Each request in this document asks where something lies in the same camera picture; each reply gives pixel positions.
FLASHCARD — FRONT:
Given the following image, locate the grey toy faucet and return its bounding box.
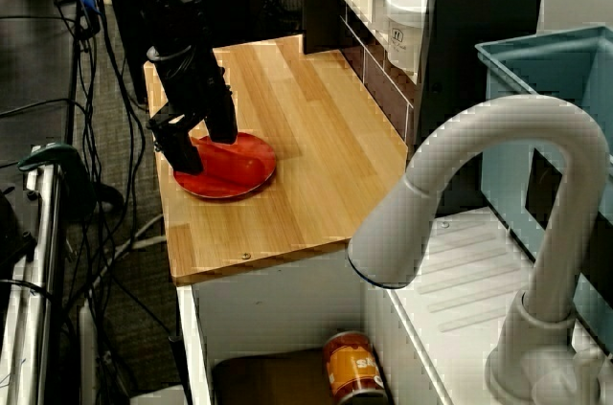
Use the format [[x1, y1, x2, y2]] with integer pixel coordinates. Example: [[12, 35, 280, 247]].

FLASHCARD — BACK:
[[347, 94, 613, 405]]

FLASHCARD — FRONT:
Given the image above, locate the brown mat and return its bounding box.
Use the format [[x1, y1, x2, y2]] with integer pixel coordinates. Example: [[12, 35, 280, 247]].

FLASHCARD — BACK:
[[212, 347, 336, 405]]

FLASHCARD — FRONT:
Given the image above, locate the black framed wicker door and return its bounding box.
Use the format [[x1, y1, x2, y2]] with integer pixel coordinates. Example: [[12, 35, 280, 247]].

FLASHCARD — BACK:
[[167, 334, 193, 405]]

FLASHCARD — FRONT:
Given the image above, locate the red toy sausage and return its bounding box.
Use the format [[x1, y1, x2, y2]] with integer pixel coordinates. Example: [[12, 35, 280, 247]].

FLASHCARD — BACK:
[[191, 134, 269, 186]]

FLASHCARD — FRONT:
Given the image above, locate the teal plastic bin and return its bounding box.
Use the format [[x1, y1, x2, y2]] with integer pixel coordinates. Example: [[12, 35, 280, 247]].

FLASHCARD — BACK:
[[473, 25, 613, 358]]

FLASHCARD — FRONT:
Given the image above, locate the black bulky object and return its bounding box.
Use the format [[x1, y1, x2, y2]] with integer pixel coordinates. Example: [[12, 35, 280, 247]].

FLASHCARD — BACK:
[[0, 184, 38, 291]]

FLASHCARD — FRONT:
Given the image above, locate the green bar clamp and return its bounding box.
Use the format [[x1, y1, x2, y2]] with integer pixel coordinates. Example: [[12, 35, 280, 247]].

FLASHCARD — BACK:
[[16, 141, 100, 222]]

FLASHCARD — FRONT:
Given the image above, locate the black computer tower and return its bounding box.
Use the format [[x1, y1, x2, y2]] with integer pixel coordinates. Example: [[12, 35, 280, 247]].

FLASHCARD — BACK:
[[103, 0, 262, 105]]

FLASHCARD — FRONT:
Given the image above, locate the aluminium frame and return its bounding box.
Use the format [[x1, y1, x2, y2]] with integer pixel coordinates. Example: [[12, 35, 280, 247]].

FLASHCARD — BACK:
[[0, 163, 68, 405]]

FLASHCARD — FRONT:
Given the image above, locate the red round plate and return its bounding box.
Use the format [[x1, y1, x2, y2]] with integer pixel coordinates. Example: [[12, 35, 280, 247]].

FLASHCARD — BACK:
[[172, 131, 278, 199]]

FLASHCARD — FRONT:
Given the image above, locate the white jar with printed logo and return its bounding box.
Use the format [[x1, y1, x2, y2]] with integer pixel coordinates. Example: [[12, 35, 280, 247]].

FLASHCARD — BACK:
[[384, 0, 431, 79]]

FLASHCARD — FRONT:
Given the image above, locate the white cable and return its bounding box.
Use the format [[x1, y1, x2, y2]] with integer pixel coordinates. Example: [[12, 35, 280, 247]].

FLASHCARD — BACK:
[[93, 213, 168, 277]]

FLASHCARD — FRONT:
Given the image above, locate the grey desk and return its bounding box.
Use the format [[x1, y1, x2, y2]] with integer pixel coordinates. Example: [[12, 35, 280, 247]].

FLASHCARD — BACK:
[[0, 0, 80, 167]]

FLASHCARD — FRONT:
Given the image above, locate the white sink unit with drainboard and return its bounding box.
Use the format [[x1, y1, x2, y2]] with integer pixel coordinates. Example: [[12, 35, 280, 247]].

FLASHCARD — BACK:
[[175, 206, 613, 405]]

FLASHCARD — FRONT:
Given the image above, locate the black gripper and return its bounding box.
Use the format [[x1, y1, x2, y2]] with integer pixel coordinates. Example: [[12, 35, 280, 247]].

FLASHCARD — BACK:
[[145, 42, 239, 175]]

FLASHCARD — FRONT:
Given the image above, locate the black end panel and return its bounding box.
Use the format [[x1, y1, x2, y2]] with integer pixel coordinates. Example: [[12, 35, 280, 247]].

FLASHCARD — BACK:
[[301, 0, 359, 56]]

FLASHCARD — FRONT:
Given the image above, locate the orange soup can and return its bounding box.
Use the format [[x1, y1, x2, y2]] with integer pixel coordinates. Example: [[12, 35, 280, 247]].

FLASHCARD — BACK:
[[321, 330, 389, 405]]

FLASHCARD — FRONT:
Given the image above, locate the black hutch post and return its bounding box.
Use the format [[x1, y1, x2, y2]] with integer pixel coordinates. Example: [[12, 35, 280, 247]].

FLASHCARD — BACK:
[[414, 0, 551, 215]]

